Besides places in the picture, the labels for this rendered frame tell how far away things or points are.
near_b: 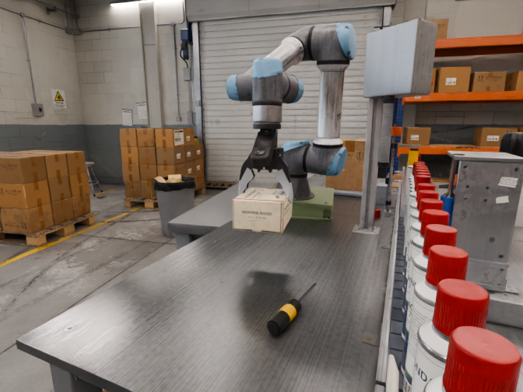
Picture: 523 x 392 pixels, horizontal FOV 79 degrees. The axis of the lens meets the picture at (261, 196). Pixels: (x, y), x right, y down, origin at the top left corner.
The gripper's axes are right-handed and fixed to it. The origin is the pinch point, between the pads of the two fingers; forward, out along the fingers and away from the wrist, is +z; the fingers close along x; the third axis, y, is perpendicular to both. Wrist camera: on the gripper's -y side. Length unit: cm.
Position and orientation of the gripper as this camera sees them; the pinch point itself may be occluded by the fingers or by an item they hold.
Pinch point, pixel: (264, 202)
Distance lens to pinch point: 82.6
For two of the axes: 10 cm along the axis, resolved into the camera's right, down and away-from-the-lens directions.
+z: 0.0, 9.8, 2.1
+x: -9.7, -0.5, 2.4
